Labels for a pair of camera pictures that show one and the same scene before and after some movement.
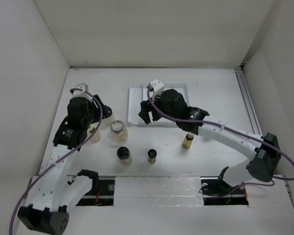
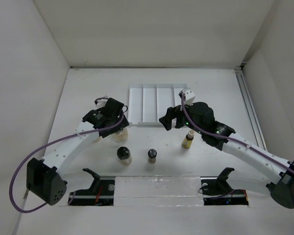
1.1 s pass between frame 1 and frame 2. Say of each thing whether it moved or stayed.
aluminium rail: stayed
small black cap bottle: stayed
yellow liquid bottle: stayed
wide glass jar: stayed
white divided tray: stayed
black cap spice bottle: stayed
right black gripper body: moved
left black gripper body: moved
